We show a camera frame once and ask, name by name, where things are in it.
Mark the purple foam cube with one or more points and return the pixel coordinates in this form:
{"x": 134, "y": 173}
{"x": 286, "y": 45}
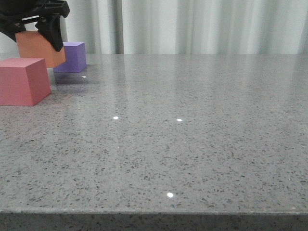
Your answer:
{"x": 75, "y": 58}

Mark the pale green curtain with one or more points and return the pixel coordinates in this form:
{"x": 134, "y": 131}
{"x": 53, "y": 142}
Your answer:
{"x": 188, "y": 26}

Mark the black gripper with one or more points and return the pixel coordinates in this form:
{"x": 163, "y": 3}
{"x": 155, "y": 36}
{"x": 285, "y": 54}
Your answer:
{"x": 15, "y": 14}

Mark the orange foam cube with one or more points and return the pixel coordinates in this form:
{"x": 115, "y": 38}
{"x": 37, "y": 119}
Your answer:
{"x": 31, "y": 44}

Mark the pink foam cube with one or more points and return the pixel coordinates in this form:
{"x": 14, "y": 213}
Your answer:
{"x": 23, "y": 81}

